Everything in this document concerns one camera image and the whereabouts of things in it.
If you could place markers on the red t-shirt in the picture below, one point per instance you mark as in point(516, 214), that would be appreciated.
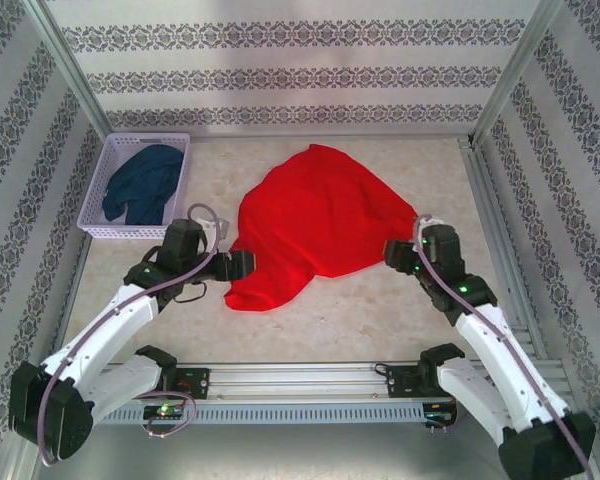
point(320, 215)

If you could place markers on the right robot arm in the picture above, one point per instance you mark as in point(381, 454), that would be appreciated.
point(500, 360)

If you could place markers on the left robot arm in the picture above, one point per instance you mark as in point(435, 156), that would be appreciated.
point(105, 330)

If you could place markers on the lavender perforated plastic basket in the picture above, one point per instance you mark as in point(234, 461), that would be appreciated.
point(130, 231)

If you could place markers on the dark blue cloth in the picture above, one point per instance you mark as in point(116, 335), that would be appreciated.
point(140, 185)

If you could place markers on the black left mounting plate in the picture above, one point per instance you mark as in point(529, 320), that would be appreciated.
point(197, 382)

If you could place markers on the black mounting plate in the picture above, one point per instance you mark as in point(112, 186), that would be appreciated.
point(402, 382)
point(197, 382)

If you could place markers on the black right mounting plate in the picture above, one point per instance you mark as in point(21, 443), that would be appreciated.
point(402, 382)

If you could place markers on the left circuit board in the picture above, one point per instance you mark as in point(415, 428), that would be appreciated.
point(165, 411)

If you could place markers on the circuit board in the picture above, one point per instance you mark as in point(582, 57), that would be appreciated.
point(437, 415)
point(165, 411)

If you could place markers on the right circuit board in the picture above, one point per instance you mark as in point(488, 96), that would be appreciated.
point(437, 415)

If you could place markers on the aluminium side rail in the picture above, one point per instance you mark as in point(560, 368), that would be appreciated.
point(490, 210)

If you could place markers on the aluminium back rail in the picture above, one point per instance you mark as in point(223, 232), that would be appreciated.
point(330, 136)

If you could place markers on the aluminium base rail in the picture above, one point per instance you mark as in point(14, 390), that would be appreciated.
point(300, 380)

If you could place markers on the aluminium frame post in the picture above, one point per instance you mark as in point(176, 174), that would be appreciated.
point(66, 65)
point(519, 65)

